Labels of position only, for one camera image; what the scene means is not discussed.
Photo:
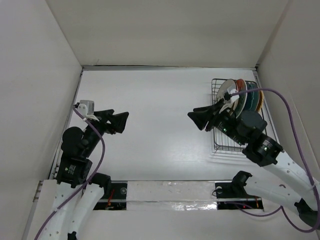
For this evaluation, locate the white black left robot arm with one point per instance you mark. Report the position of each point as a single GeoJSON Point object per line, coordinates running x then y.
{"type": "Point", "coordinates": [79, 185]}

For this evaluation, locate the metal base rail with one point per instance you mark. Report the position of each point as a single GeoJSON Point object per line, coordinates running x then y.
{"type": "Point", "coordinates": [171, 195]}

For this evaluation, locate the cream plate with tree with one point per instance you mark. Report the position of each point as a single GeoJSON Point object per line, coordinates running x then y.
{"type": "Point", "coordinates": [225, 87]}

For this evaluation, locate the light blue flower plate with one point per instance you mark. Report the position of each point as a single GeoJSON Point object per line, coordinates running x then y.
{"type": "Point", "coordinates": [255, 100]}

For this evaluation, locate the red patterned plate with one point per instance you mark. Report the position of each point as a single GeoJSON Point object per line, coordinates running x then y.
{"type": "Point", "coordinates": [242, 86]}

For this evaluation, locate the dark teal scalloped plate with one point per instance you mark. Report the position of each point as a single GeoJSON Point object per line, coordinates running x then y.
{"type": "Point", "coordinates": [250, 101]}

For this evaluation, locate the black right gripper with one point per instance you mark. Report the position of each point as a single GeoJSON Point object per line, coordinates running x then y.
{"type": "Point", "coordinates": [201, 115]}

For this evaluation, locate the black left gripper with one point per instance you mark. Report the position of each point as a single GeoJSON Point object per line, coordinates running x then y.
{"type": "Point", "coordinates": [119, 120]}

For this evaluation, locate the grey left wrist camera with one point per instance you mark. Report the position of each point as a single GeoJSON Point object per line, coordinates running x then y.
{"type": "Point", "coordinates": [86, 107]}

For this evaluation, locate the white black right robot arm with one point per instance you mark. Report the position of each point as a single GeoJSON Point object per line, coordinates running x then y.
{"type": "Point", "coordinates": [300, 197]}

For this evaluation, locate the orange woven wicker plate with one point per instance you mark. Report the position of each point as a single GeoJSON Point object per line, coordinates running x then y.
{"type": "Point", "coordinates": [260, 101]}

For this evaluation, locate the dark wire dish rack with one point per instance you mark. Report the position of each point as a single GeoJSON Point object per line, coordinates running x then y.
{"type": "Point", "coordinates": [221, 142]}

